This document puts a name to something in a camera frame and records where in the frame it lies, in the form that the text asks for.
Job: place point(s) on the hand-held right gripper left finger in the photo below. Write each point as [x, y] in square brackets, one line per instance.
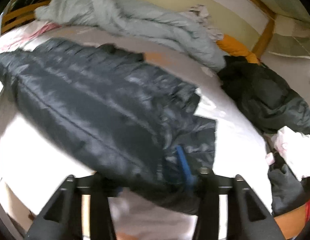
[57, 212]

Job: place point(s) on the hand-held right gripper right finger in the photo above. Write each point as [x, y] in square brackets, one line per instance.
[183, 167]

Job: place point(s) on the black down jacket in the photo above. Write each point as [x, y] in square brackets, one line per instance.
[94, 110]

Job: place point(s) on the white bed sheet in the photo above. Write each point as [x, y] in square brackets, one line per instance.
[44, 145]

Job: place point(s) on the dark grey cloth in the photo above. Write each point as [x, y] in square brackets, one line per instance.
[287, 192]

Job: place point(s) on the dark green padded jacket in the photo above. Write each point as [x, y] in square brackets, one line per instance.
[270, 97]

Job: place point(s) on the white and pink cloth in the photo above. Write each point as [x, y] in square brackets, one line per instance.
[295, 150]

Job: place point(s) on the orange pillow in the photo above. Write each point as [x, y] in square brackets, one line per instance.
[232, 48]

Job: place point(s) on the grey-white garment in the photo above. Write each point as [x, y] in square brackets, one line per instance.
[207, 22]

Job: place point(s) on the grey-green duvet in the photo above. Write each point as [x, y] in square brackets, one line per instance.
[145, 22]

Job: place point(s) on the wooden bunk bed frame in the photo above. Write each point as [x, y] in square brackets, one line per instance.
[267, 33]

